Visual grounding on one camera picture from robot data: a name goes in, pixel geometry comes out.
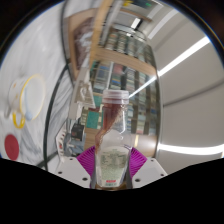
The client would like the tall bookshelf full of books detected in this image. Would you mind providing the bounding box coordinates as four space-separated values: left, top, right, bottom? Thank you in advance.
89 29 162 135

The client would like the brown model on wooden board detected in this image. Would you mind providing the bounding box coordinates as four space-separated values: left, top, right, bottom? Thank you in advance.
67 15 102 80

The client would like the clear plastic bottle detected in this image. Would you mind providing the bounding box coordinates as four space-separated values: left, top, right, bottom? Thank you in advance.
94 88 134 189

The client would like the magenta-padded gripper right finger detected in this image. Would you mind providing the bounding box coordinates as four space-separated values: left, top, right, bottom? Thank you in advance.
126 147 168 189

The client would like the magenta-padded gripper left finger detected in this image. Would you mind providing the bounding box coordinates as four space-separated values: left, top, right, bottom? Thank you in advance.
54 146 98 190

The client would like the white architectural building model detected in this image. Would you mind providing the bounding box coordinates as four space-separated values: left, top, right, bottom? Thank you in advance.
71 74 97 110

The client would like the dark grey architectural model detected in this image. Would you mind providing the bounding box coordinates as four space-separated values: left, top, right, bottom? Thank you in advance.
54 121 86 164

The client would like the flat round red coaster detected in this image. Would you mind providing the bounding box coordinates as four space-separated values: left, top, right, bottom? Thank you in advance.
4 133 20 162

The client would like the white cup with yellow rim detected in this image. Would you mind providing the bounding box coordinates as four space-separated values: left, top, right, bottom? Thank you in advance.
4 73 47 130

